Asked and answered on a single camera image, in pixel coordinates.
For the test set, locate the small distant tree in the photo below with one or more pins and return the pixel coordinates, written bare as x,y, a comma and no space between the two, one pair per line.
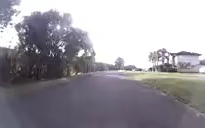
119,62

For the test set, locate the dark grey asphalt road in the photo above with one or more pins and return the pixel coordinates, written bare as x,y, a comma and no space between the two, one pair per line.
100,103

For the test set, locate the cluster of palm trees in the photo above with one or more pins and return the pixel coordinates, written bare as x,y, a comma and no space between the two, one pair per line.
159,56

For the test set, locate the white house with dark roof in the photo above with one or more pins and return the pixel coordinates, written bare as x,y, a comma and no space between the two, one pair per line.
187,60

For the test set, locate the green grass lawn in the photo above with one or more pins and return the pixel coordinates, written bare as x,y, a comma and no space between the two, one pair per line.
185,87

